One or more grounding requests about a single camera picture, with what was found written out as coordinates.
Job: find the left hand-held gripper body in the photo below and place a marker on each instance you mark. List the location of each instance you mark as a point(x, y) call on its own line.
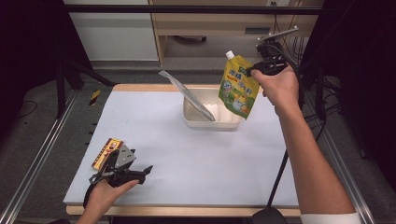
point(123, 158)

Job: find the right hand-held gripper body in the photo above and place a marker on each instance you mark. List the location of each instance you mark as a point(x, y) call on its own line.
point(271, 60)

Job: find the small red yellow packet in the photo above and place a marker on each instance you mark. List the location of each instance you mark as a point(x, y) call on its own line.
point(104, 153)

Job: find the yellow green spouted pouch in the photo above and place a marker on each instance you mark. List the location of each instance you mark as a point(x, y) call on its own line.
point(238, 90)

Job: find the clear bag of dark seaweed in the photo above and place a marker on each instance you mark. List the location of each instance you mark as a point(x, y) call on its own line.
point(190, 95)

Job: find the white plastic divided container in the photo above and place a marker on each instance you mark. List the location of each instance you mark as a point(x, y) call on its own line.
point(199, 123)

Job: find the person's right hand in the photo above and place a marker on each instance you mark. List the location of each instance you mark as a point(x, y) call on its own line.
point(280, 88)

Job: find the person's left hand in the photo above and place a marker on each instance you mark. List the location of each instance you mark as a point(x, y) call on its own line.
point(104, 194)

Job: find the white table mat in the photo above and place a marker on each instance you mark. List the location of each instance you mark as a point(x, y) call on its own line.
point(186, 155)

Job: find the wooden table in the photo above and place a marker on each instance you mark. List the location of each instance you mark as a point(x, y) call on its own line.
point(174, 211)

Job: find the light wooden desk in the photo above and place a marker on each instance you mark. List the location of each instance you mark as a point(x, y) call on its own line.
point(218, 23)

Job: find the black metal stand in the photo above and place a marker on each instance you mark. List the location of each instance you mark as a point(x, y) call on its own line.
point(320, 93)
point(60, 93)

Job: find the yellow black tape piece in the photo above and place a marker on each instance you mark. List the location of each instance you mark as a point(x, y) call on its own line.
point(95, 97)

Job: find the white cabinet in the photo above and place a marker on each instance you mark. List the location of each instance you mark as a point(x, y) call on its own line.
point(115, 37)

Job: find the black rounded object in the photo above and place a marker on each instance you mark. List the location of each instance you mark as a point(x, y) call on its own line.
point(267, 216)

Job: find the white sleeve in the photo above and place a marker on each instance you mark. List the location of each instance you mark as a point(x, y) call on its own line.
point(330, 218)

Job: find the aluminium floor rail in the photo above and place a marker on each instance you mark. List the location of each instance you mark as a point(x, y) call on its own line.
point(345, 171)
point(34, 161)

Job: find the black horizontal frame bar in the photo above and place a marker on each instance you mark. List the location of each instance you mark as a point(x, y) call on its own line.
point(186, 10)

